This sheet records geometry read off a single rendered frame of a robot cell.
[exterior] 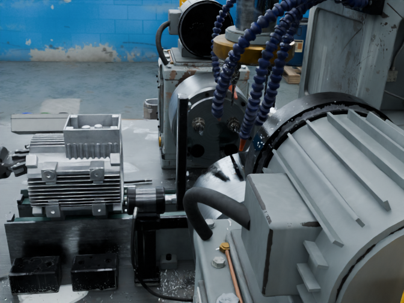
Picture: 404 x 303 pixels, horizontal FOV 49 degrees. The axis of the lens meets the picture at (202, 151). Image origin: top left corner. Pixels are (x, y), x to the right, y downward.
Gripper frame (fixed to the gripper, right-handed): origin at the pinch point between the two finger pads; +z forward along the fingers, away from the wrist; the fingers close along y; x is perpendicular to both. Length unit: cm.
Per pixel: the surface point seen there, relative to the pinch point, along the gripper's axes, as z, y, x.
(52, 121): -10.2, 22.7, -0.3
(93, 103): -51, 358, 102
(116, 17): -26, 552, 42
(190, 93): 28.9, 23.1, -3.3
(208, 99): 33.8, 20.8, -1.6
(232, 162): 32.0, -24.4, -4.5
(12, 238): -17.3, -8.0, 15.6
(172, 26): 28, 59, -16
